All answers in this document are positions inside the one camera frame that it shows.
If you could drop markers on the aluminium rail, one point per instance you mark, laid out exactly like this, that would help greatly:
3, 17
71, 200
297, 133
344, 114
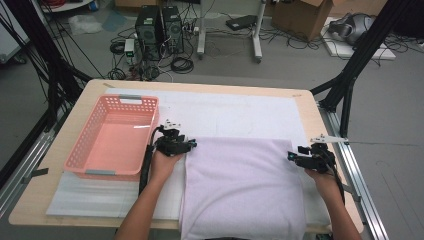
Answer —
30, 160
363, 186

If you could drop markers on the brown cardboard box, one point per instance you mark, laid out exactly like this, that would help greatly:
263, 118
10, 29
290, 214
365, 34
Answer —
300, 18
133, 3

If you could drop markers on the blue-green sheet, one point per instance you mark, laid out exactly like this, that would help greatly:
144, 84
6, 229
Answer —
114, 21

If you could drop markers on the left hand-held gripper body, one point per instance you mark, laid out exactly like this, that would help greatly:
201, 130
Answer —
170, 146

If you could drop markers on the clear plastic bag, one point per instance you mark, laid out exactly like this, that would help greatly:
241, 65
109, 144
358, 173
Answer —
85, 24

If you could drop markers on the white round table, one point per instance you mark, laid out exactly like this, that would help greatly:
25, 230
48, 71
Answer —
66, 6

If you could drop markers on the person's right hand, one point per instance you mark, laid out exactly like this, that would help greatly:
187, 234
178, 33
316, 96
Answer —
321, 181

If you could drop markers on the person's left hand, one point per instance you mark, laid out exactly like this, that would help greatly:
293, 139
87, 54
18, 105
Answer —
163, 166

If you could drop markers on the black computer tower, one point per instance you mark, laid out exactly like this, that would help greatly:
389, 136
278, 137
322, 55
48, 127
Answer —
148, 33
173, 30

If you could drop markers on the white power adapter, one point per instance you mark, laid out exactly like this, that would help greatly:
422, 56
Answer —
129, 50

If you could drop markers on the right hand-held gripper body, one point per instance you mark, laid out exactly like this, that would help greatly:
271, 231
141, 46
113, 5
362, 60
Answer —
316, 161

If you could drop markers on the lilac printed towel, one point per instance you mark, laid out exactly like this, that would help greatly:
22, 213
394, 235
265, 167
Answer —
243, 186

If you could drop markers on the black metal frame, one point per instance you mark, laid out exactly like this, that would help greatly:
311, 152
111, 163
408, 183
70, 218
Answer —
360, 50
43, 50

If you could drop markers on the grey plastic device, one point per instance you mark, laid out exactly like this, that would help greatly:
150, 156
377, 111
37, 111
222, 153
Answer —
353, 28

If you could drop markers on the white grid mat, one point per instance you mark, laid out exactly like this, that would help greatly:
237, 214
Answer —
233, 110

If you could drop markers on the white foam board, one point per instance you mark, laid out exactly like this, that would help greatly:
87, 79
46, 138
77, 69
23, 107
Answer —
343, 50

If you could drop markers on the black flat box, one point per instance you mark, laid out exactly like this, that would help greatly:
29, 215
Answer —
241, 22

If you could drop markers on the white cabinet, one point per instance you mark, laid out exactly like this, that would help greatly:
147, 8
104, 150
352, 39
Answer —
10, 40

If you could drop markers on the pink plastic basket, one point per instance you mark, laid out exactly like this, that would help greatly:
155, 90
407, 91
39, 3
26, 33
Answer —
113, 146

